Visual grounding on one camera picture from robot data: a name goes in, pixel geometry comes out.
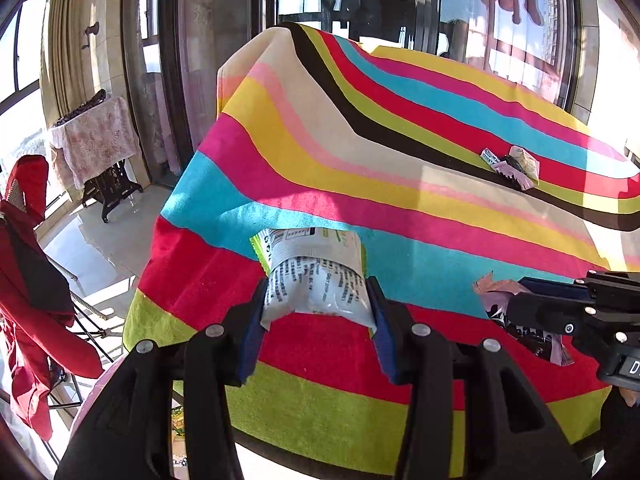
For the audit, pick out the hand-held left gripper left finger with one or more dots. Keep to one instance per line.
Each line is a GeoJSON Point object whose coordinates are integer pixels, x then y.
{"type": "Point", "coordinates": [250, 345]}

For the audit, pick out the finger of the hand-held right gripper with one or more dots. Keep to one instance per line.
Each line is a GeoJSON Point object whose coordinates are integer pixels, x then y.
{"type": "Point", "coordinates": [547, 285]}
{"type": "Point", "coordinates": [550, 310]}

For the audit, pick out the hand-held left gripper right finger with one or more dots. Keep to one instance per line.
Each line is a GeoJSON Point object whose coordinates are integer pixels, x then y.
{"type": "Point", "coordinates": [387, 345]}

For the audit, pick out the pink snack packet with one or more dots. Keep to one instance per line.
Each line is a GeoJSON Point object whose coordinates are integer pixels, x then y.
{"type": "Point", "coordinates": [535, 342]}
{"type": "Point", "coordinates": [522, 181]}

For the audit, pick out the white green snack packet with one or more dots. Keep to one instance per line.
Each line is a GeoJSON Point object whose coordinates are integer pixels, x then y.
{"type": "Point", "coordinates": [315, 280]}

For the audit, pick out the person's right hand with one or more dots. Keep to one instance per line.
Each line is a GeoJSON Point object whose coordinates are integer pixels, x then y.
{"type": "Point", "coordinates": [630, 396]}

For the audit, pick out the small black snack packet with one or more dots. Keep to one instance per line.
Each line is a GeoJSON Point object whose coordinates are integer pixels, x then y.
{"type": "Point", "coordinates": [510, 165]}

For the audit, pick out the white round pastry packet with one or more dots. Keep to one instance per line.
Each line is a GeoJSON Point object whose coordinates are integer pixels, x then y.
{"type": "Point", "coordinates": [527, 160]}

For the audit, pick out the small green white packet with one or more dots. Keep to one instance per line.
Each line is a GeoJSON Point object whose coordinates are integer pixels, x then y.
{"type": "Point", "coordinates": [490, 157]}

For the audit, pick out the metal folding chair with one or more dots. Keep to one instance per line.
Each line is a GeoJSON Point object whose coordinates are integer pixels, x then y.
{"type": "Point", "coordinates": [92, 307]}

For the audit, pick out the striped colourful cloth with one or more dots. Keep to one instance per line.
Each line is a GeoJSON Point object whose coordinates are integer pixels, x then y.
{"type": "Point", "coordinates": [350, 160]}

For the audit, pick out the black iron table base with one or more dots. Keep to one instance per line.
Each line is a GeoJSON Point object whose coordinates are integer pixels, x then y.
{"type": "Point", "coordinates": [107, 190]}

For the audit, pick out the red jacket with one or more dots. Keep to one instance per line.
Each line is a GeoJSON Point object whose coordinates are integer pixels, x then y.
{"type": "Point", "coordinates": [30, 280]}

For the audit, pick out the dark object on table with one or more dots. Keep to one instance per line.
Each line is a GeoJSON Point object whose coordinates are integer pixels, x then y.
{"type": "Point", "coordinates": [82, 107]}

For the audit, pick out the dark framed glass door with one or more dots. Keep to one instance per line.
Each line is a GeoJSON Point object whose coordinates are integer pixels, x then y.
{"type": "Point", "coordinates": [170, 60]}

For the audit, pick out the curtain holdback hook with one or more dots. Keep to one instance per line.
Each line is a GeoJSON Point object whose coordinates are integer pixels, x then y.
{"type": "Point", "coordinates": [91, 32]}

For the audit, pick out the beige curtain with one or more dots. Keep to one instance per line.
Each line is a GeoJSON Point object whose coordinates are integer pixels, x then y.
{"type": "Point", "coordinates": [70, 35]}

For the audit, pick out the dark framed window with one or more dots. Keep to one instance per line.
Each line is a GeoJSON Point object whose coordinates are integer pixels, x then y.
{"type": "Point", "coordinates": [20, 60]}

